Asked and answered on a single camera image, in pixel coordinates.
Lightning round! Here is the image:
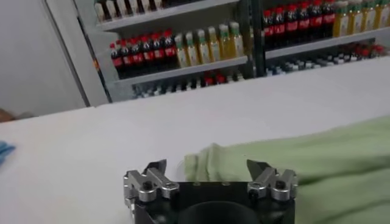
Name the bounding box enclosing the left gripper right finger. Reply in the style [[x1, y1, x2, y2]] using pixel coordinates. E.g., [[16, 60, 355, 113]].
[[246, 159, 299, 203]]

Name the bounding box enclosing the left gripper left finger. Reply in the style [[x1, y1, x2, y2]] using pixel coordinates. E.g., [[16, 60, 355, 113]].
[[122, 159, 181, 204]]

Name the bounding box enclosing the red-cap cola bottle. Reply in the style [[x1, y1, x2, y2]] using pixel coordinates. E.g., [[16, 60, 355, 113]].
[[109, 42, 124, 79], [297, 2, 311, 42], [262, 10, 275, 49], [129, 38, 144, 74], [151, 32, 167, 71], [140, 35, 155, 72], [163, 29, 179, 69], [322, 0, 335, 38], [119, 39, 133, 75], [310, 0, 324, 40], [285, 4, 299, 43], [273, 7, 286, 46]]

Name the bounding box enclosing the glass-door drinks display cabinet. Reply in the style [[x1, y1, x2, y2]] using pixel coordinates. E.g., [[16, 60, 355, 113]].
[[249, 0, 390, 77], [73, 0, 260, 103]]

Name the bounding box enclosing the light green t-shirt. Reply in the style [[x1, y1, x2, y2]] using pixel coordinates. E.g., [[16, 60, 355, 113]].
[[183, 116, 390, 224]]

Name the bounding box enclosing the yellow tea bottle green cap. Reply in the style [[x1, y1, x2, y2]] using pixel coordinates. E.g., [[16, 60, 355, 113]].
[[185, 31, 200, 66], [229, 21, 245, 58], [374, 0, 390, 30], [361, 0, 376, 32], [333, 0, 350, 38], [207, 26, 222, 62], [348, 0, 363, 35], [218, 23, 234, 60], [196, 29, 211, 64], [174, 33, 190, 68]]

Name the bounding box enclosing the crumpled light blue cloth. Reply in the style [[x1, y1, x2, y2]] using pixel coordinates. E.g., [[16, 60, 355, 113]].
[[0, 140, 16, 166]]

